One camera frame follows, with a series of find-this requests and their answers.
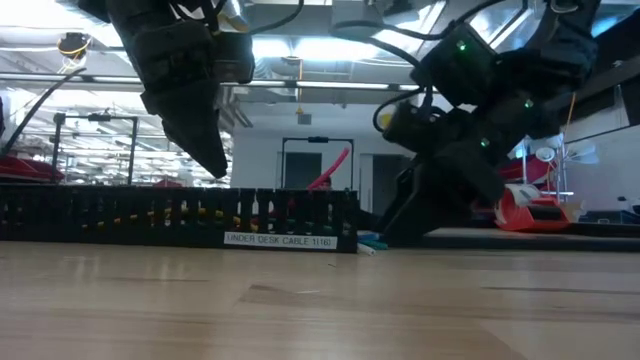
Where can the person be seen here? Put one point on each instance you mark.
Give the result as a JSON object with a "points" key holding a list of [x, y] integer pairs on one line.
{"points": [[326, 184]]}

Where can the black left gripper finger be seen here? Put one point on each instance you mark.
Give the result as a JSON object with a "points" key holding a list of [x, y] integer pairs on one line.
{"points": [[195, 130]]}

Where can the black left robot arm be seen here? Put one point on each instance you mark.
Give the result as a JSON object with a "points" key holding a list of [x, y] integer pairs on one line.
{"points": [[100, 7]]}

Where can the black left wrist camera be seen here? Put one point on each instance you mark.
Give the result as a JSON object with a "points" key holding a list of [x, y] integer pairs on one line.
{"points": [[232, 55]]}

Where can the metal shelf rack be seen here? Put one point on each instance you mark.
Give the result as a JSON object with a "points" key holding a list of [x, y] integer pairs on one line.
{"points": [[562, 165]]}

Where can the black background rig frame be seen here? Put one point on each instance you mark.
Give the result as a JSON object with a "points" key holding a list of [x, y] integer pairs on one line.
{"points": [[95, 118]]}

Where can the orange tape dispenser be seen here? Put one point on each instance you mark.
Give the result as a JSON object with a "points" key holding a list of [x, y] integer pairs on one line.
{"points": [[530, 217]]}

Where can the black raceway cover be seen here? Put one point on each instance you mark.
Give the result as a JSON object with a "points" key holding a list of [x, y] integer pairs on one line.
{"points": [[550, 239]]}

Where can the red storage bin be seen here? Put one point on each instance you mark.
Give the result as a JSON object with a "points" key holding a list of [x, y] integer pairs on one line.
{"points": [[25, 170]]}

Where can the overhead light bar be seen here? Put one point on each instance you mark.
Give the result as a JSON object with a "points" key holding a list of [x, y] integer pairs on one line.
{"points": [[340, 85]]}

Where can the black gate-shaped rig frame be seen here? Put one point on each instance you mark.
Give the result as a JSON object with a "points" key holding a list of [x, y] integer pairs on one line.
{"points": [[318, 140]]}

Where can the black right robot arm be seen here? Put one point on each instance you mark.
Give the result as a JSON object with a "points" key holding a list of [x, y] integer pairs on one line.
{"points": [[550, 45]]}

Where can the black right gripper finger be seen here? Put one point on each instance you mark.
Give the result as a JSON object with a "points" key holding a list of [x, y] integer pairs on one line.
{"points": [[430, 210]]}

